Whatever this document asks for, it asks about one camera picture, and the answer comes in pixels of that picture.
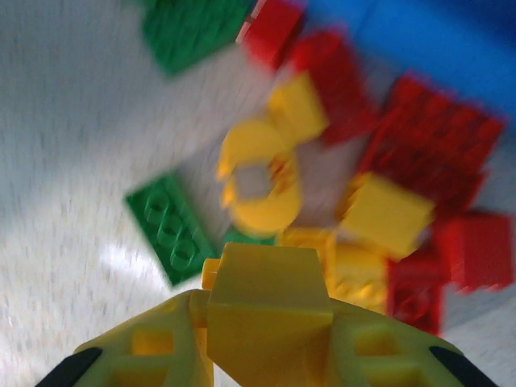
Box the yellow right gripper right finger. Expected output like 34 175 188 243
245 300 505 387

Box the small yellow lego brick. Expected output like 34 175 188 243
267 74 331 143

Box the blue plastic bin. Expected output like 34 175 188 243
302 0 516 124

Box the green flat lego plate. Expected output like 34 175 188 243
140 0 259 77

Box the yellow round lego piece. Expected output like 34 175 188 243
215 120 304 238

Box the small red lego brick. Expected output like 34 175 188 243
237 0 306 73

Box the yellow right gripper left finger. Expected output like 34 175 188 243
35 288 214 387

